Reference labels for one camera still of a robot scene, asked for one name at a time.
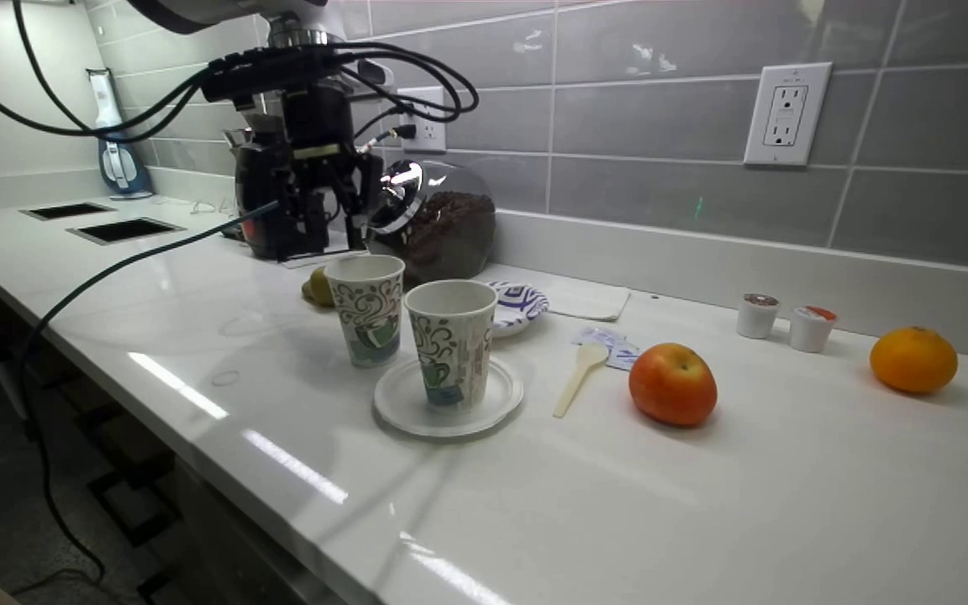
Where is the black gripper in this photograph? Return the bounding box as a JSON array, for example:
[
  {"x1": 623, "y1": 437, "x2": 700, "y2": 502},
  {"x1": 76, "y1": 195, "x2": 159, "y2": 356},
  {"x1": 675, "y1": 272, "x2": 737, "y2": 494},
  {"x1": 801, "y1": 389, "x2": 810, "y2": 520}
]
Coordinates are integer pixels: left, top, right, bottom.
[{"x1": 231, "y1": 88, "x2": 389, "y2": 263}]

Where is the printed paper coffee cup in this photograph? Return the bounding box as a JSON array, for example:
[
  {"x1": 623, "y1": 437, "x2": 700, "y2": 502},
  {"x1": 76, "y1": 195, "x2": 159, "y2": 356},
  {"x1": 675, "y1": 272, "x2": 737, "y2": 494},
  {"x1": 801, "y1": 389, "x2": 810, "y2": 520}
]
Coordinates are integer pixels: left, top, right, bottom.
[
  {"x1": 318, "y1": 252, "x2": 409, "y2": 370},
  {"x1": 403, "y1": 277, "x2": 502, "y2": 411}
]

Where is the glass coffee jar chrome lid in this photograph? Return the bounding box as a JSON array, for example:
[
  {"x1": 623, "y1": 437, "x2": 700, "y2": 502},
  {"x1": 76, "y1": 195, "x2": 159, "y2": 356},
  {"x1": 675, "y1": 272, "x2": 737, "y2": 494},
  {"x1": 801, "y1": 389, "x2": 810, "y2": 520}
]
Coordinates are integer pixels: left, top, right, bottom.
[{"x1": 373, "y1": 154, "x2": 502, "y2": 290}]

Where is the green yellow pear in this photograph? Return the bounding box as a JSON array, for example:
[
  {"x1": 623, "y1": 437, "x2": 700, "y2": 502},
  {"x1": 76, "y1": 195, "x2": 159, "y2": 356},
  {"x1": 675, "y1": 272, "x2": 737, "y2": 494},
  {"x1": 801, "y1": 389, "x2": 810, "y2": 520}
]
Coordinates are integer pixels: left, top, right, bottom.
[{"x1": 300, "y1": 265, "x2": 340, "y2": 315}]

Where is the blue white countertop appliance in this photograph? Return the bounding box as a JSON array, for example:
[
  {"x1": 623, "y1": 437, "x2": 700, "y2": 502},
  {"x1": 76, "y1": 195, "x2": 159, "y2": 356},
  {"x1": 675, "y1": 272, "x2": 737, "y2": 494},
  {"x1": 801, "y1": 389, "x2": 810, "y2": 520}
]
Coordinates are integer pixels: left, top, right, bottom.
[{"x1": 84, "y1": 65, "x2": 159, "y2": 203}]

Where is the white round saucer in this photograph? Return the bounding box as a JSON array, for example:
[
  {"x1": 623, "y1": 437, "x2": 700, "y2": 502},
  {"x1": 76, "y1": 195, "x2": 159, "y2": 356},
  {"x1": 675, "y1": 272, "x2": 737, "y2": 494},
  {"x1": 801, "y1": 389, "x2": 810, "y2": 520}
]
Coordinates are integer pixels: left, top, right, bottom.
[{"x1": 371, "y1": 350, "x2": 532, "y2": 445}]

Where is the white paper napkin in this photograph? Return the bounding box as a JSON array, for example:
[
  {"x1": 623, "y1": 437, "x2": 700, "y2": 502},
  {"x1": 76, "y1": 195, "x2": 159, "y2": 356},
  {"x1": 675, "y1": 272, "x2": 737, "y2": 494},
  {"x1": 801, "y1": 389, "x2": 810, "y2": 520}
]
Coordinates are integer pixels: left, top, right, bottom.
[{"x1": 533, "y1": 280, "x2": 634, "y2": 325}]

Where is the cream plastic spoon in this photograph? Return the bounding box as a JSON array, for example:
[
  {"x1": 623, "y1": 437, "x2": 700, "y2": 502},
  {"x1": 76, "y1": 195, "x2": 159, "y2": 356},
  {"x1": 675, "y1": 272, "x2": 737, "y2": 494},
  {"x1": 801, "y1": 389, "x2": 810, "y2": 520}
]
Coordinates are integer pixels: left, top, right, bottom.
[{"x1": 550, "y1": 338, "x2": 616, "y2": 424}]

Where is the blue white sachet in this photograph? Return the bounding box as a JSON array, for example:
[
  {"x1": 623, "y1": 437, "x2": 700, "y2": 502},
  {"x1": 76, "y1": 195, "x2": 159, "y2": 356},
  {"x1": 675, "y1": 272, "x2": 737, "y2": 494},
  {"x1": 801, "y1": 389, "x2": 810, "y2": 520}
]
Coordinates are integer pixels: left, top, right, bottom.
[{"x1": 569, "y1": 322, "x2": 645, "y2": 374}]

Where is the red orange apple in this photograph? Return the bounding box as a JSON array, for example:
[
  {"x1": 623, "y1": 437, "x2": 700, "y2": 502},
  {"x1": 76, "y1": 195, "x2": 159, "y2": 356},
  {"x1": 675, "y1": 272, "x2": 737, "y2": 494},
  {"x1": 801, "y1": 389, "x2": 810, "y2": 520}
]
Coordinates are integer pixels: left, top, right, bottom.
[{"x1": 624, "y1": 338, "x2": 722, "y2": 431}]

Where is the orange fruit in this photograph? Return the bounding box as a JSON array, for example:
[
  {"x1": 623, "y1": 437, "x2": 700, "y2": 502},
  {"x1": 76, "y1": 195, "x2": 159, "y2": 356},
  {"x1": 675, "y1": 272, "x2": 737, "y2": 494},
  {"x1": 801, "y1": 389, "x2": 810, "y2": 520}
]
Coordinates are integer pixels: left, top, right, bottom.
[{"x1": 866, "y1": 322, "x2": 961, "y2": 400}]

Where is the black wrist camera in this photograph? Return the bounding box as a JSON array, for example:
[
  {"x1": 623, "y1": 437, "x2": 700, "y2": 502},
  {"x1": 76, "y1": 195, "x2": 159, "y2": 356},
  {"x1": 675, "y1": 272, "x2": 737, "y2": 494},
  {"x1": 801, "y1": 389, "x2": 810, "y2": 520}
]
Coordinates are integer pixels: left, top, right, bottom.
[{"x1": 199, "y1": 47, "x2": 344, "y2": 104}]

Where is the white four-socket wall outlet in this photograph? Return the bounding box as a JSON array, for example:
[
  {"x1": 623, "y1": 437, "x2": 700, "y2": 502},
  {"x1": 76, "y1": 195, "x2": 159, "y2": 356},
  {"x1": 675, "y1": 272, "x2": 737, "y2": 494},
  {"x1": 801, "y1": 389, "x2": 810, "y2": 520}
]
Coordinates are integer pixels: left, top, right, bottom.
[{"x1": 389, "y1": 85, "x2": 451, "y2": 154}]

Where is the black power cable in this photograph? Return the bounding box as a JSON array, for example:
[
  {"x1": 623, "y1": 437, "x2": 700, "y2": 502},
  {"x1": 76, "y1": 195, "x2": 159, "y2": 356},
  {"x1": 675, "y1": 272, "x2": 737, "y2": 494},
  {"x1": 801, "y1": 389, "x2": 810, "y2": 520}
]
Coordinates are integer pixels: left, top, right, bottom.
[{"x1": 8, "y1": 198, "x2": 284, "y2": 584}]

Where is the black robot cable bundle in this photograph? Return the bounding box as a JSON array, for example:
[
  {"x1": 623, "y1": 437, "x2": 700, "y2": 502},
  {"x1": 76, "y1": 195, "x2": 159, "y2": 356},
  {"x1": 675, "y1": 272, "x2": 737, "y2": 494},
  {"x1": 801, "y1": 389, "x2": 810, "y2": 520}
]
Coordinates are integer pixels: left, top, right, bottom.
[{"x1": 0, "y1": 0, "x2": 484, "y2": 144}]

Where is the white two-socket wall outlet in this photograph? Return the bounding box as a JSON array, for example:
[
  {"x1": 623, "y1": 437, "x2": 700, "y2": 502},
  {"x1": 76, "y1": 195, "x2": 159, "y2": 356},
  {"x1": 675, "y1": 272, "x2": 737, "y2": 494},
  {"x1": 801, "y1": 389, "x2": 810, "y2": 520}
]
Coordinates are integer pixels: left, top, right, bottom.
[{"x1": 740, "y1": 59, "x2": 838, "y2": 172}]

